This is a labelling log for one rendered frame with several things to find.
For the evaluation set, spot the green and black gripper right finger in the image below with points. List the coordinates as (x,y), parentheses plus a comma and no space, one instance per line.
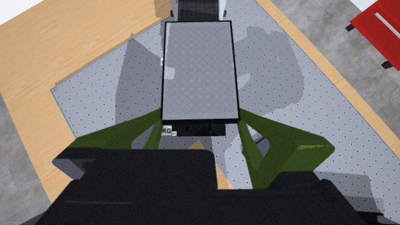
(291,149)

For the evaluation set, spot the black well plate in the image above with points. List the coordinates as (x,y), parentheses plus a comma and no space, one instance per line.
(198,10)

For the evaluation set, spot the black rectangular frame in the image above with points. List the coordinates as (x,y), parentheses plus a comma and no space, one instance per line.
(199,130)

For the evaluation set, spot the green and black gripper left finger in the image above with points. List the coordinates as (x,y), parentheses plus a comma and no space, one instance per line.
(121,136)

